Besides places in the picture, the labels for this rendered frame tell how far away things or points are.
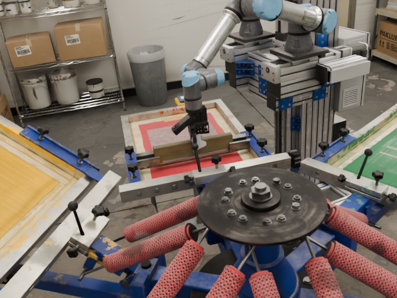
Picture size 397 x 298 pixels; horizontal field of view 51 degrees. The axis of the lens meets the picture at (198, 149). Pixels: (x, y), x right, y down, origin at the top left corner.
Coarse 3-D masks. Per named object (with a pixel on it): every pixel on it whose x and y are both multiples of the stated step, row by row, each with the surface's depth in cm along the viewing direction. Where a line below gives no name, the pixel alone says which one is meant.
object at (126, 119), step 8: (208, 104) 237; (216, 104) 237; (224, 104) 233; (144, 112) 233; (152, 112) 232; (160, 112) 233; (168, 112) 234; (176, 112) 235; (184, 112) 236; (224, 112) 223; (128, 120) 231; (136, 120) 232; (232, 120) 213; (128, 128) 216; (232, 128) 212; (240, 128) 204; (128, 136) 208; (128, 144) 200
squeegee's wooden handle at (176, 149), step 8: (208, 136) 184; (216, 136) 183; (224, 136) 183; (232, 136) 184; (168, 144) 180; (176, 144) 180; (184, 144) 180; (208, 144) 183; (216, 144) 184; (224, 144) 185; (160, 152) 179; (168, 152) 180; (176, 152) 181; (184, 152) 182; (192, 152) 183; (200, 152) 184; (160, 160) 181
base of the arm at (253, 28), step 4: (244, 20) 255; (248, 20) 253; (252, 20) 253; (256, 20) 254; (244, 24) 256; (248, 24) 254; (252, 24) 254; (256, 24) 254; (260, 24) 256; (240, 28) 259; (244, 28) 256; (248, 28) 255; (252, 28) 254; (256, 28) 255; (260, 28) 256; (240, 32) 259; (244, 32) 256; (248, 32) 256; (252, 32) 254; (256, 32) 255; (260, 32) 256; (244, 36) 257; (248, 36) 256; (252, 36) 256
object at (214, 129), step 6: (210, 114) 231; (210, 120) 224; (210, 126) 218; (216, 126) 217; (186, 132) 213; (210, 132) 211; (216, 132) 210; (222, 132) 210; (186, 138) 207; (222, 156) 188; (228, 156) 188; (234, 156) 187; (204, 162) 185; (210, 162) 184; (222, 162) 183; (228, 162) 183; (234, 162) 183
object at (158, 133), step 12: (144, 132) 218; (156, 132) 217; (168, 132) 215; (180, 132) 214; (144, 144) 206; (156, 144) 205; (156, 168) 184; (168, 168) 183; (180, 168) 182; (192, 168) 181
